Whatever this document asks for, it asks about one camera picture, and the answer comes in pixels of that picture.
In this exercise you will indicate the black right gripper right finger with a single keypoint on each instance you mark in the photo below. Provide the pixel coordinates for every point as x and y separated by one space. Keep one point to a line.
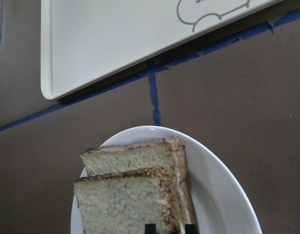
191 229

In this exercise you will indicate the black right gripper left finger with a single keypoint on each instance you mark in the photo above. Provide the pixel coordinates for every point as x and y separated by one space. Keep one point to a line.
150 228

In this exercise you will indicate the white bread slice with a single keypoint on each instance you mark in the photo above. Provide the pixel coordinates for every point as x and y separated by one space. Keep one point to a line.
123 203

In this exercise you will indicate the white round plate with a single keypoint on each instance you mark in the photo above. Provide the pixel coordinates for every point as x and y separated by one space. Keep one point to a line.
221 205

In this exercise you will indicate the white rectangular bear tray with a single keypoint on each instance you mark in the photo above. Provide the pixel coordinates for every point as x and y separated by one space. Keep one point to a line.
84 41

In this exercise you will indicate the crossing blue tape strip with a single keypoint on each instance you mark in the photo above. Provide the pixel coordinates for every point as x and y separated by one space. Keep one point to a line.
264 26

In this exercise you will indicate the long blue tape strip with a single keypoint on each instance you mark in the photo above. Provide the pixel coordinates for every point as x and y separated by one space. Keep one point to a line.
153 93

